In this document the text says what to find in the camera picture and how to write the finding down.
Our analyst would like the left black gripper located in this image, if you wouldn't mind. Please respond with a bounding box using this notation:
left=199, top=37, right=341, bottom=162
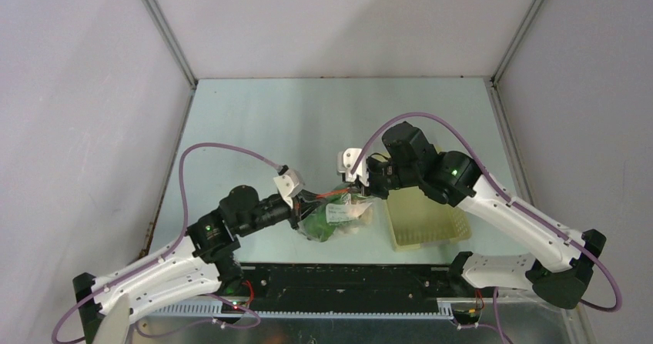
left=237, top=187, right=325, bottom=236

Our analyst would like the white oyster mushroom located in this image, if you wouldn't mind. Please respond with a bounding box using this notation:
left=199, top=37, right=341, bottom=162
left=336, top=202, right=374, bottom=236

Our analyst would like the green bok choy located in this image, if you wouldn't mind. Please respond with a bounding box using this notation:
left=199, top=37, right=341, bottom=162
left=300, top=204, right=349, bottom=242

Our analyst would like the clear zip top bag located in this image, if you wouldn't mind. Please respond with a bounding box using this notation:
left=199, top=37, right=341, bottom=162
left=298, top=183, right=375, bottom=242

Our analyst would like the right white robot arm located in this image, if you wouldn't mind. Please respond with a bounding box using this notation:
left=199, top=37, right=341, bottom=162
left=341, top=122, right=606, bottom=309

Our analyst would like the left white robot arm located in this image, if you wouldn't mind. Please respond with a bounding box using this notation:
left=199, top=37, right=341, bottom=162
left=73, top=185, right=326, bottom=342

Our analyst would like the cream perforated plastic basket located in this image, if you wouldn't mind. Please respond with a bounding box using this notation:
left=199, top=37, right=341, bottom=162
left=383, top=186, right=472, bottom=252

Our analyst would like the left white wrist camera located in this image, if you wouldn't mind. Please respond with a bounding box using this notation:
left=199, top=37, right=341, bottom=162
left=273, top=165, right=305, bottom=209

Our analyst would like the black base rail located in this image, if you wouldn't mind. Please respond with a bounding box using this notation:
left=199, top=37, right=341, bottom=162
left=215, top=263, right=493, bottom=315

